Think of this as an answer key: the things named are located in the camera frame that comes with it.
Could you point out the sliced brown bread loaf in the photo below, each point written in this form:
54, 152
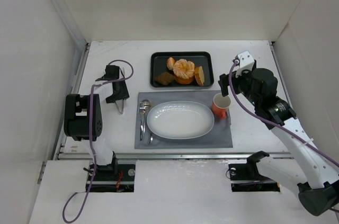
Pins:
199, 76

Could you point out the silver fork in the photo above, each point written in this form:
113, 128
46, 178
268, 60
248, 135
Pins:
148, 121

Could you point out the white front cover board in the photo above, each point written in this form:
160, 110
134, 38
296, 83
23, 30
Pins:
170, 191

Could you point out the small oval sesame roll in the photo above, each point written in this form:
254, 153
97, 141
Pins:
170, 63

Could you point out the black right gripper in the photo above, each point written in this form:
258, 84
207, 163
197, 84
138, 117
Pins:
226, 81

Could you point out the sesame twisted bread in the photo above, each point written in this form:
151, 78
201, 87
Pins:
184, 69

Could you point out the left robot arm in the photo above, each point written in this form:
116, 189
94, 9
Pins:
77, 118

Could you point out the black rectangular tray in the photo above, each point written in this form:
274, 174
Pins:
199, 58

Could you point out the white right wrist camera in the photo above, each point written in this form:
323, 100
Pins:
245, 62

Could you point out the metal tongs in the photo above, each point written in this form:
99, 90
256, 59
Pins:
120, 103

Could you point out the brown chocolate croissant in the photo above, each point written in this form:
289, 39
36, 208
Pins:
165, 78

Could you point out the white oval plate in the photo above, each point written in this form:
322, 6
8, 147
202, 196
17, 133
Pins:
181, 120

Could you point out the orange cup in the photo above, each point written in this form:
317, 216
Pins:
220, 105

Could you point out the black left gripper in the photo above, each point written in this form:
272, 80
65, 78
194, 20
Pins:
117, 96

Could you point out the smooth orange round bun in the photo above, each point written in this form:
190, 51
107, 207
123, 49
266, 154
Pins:
184, 81

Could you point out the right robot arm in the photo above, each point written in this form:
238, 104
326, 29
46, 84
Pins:
317, 186

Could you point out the silver spoon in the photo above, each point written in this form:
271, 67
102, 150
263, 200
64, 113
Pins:
143, 108

